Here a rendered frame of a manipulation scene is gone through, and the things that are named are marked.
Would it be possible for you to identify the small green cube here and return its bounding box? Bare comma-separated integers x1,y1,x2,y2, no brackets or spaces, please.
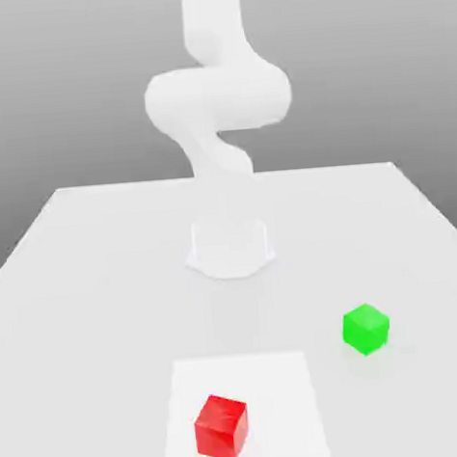
339,301,393,359

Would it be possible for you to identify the small red cube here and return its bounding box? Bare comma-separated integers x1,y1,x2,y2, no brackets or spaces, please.
192,391,253,457

